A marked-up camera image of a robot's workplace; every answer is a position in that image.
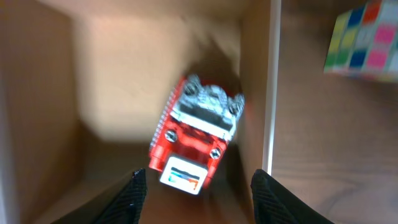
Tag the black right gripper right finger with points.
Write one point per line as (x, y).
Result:
(274, 204)

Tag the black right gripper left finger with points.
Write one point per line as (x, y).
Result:
(126, 206)

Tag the red and grey toy truck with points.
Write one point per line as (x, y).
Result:
(198, 122)

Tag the multicoloured puzzle cube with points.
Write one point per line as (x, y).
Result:
(364, 43)

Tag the open cardboard box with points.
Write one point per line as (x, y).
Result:
(83, 84)

